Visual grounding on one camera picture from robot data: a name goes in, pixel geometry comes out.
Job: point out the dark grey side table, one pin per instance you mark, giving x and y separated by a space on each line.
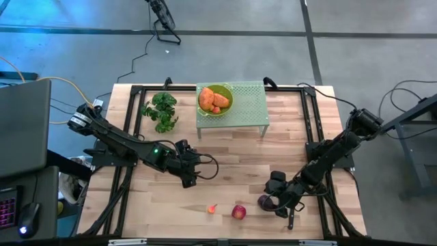
410 153

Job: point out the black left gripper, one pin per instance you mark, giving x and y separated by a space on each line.
186 160

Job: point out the green plastic colander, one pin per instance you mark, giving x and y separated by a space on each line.
223 89

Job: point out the black computer mouse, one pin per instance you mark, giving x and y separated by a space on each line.
29 217

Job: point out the black floor fan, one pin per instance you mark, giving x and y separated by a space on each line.
165 17

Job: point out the green potted plant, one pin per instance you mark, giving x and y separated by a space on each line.
164 109

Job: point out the orange oblong fruit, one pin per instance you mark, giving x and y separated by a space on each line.
206 99
221 100

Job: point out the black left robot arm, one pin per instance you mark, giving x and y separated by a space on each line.
119 141

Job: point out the dark purple plum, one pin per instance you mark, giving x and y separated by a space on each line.
264 202

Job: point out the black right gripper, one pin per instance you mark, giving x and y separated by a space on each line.
290 194

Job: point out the white bag lined bin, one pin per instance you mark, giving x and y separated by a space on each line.
71 184

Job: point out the silver metal bracket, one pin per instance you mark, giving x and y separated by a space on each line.
126 242
317 243

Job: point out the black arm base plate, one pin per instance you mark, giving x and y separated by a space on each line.
348 163
99 160

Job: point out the red apple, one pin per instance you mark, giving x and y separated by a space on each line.
239 212

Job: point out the pale green perforated shelf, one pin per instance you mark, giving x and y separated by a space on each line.
249 109

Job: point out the dark grey desk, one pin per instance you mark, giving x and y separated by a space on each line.
44 191

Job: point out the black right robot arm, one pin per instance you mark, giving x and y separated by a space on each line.
334 153

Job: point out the black aluminium table frame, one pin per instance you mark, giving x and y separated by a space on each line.
290 89

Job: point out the backlit black keyboard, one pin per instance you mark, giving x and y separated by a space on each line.
8 208

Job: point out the black flat bar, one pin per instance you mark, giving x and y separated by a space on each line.
17 76

